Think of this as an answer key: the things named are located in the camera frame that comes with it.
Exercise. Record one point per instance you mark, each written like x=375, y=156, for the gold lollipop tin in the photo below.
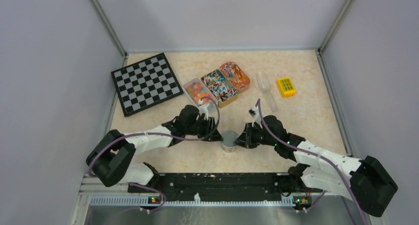
x=220, y=88

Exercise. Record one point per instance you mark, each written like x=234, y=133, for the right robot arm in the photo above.
x=364, y=181

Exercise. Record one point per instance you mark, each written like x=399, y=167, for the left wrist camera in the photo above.
x=205, y=105

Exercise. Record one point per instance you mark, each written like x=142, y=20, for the black white checkerboard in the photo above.
x=145, y=84

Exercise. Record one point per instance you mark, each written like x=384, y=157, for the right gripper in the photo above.
x=245, y=139

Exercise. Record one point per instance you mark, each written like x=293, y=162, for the pink lollipop tin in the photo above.
x=236, y=76

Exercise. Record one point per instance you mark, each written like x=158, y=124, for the silver jar lid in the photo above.
x=229, y=138

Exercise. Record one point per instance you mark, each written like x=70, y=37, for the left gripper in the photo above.
x=211, y=133

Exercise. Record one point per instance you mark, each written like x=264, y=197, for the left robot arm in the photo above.
x=112, y=159

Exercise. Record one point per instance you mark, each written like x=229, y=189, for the white candy tin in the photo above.
x=196, y=90

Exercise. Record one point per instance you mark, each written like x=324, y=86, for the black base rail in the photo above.
x=204, y=189

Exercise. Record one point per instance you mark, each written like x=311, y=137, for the translucent plastic scoop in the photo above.
x=264, y=86

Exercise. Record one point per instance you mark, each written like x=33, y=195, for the yellow green toy block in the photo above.
x=286, y=87

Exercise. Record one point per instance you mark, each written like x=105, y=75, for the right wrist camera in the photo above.
x=256, y=118

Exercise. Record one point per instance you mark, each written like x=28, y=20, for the clear plastic jar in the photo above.
x=228, y=149

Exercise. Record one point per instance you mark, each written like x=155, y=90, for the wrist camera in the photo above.
x=256, y=118
x=205, y=105

